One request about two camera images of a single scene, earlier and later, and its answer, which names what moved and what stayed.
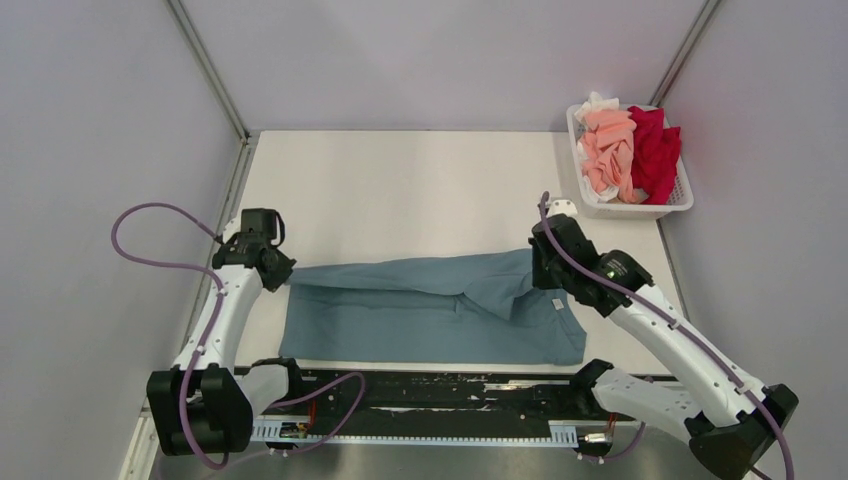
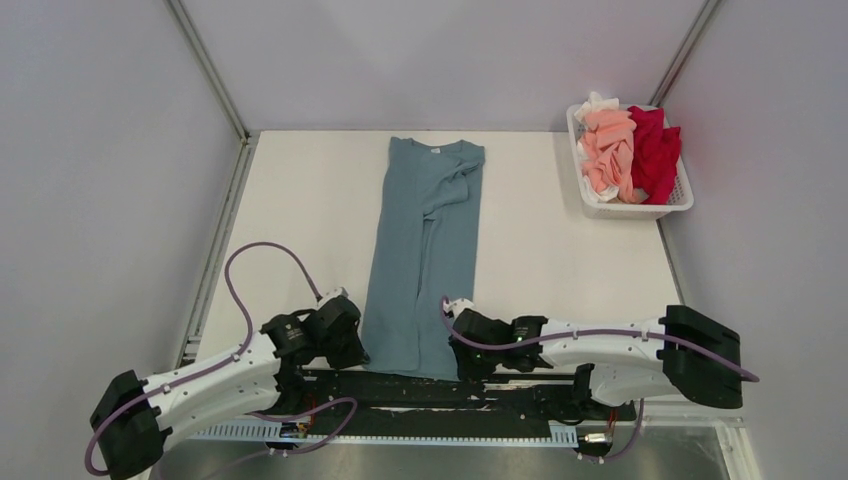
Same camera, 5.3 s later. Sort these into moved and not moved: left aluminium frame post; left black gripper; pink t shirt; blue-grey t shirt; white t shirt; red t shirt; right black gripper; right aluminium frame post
Moved: left black gripper; right black gripper; blue-grey t shirt
Not moved: right aluminium frame post; left aluminium frame post; white t shirt; red t shirt; pink t shirt
